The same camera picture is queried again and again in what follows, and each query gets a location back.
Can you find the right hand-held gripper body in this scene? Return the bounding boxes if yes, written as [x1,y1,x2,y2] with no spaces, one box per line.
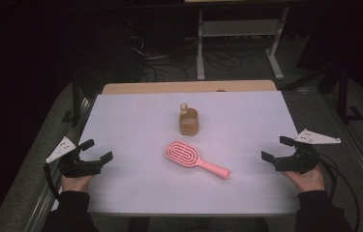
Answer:
[274,129,342,175]

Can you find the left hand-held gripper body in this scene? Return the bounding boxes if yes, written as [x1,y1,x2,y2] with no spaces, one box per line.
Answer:
[45,135,103,178]

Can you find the pink hairbrush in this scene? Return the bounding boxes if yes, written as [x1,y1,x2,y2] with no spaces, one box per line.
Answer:
[165,140,231,180]

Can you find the brown cup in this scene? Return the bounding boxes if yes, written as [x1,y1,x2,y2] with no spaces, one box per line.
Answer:
[178,102,200,137]

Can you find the person's left hand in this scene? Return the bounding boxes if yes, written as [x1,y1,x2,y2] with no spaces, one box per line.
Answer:
[60,174,95,193]

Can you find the person's right hand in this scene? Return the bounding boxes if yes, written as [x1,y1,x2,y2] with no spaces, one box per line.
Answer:
[282,166,326,194]

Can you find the white table cover sheet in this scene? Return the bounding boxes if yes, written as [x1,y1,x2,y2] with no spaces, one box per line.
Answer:
[51,90,303,216]

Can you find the black metal stand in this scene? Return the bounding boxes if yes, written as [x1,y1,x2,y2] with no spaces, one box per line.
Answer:
[60,71,84,128]
[336,61,363,126]

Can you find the wooden table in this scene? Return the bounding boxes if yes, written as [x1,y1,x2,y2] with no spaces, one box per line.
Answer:
[101,79,278,96]

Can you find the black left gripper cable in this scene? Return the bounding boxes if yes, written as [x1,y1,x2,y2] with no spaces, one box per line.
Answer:
[43,162,62,203]

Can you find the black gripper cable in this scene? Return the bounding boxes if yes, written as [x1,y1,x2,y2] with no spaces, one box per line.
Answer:
[311,150,361,232]
[43,162,62,203]

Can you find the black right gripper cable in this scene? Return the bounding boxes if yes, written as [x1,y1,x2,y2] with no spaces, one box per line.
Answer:
[311,150,361,232]

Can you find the bundle of floor cables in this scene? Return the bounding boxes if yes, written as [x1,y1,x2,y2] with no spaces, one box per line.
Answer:
[130,34,245,82]

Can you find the grey metal table frame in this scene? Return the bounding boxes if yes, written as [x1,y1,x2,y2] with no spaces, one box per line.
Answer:
[196,6,290,81]

